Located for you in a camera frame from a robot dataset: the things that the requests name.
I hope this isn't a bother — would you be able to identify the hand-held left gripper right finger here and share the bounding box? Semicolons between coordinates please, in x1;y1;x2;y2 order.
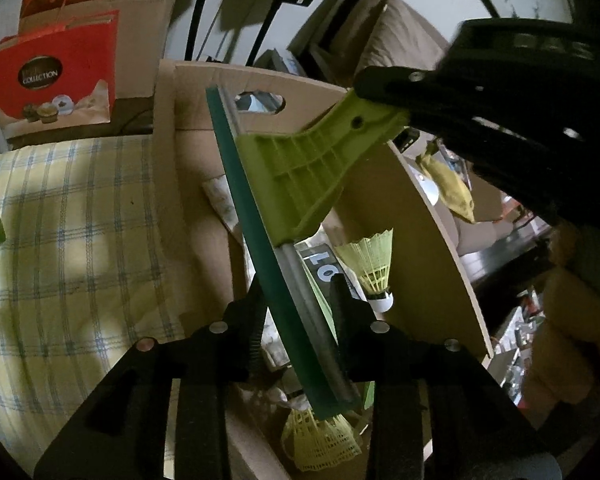
330;276;563;480

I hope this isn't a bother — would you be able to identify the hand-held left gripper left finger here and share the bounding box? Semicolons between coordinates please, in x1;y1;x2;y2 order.
32;275;271;480

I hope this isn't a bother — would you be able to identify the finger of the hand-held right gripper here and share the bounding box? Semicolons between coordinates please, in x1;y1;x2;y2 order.
354;65;600;222

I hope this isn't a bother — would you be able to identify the black and green small box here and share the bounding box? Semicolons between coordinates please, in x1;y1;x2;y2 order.
292;230;368;321

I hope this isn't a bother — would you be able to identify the cardboard tray box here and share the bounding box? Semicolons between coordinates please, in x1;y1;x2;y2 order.
152;59;495;480

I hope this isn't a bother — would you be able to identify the yellow shuttlecock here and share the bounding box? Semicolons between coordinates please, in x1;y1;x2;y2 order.
280;395;363;472
334;228;396;315

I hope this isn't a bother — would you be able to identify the green window squeegee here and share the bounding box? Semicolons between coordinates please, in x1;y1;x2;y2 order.
205;85;411;420

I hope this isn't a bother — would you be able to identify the person's right forearm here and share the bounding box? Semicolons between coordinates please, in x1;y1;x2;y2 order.
522;220;600;406

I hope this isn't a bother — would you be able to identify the large beige cushion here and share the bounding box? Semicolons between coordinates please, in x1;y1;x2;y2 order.
360;0;456;86

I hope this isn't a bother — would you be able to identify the white box with blue label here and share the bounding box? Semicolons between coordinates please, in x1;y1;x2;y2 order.
252;49;306;76

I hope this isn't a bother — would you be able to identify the white rounded appliance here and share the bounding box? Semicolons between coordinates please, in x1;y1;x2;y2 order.
415;172;441;206

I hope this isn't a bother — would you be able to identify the yellow rag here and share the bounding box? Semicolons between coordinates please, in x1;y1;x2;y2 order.
415;152;476;224

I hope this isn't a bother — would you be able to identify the yellow checked tablecloth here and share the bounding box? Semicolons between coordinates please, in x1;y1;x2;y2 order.
0;135;191;478

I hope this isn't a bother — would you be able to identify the large brown cardboard box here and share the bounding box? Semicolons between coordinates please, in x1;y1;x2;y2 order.
20;0;181;101

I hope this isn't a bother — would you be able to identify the red cupcake gift box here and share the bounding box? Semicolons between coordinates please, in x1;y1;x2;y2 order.
0;9;120;141

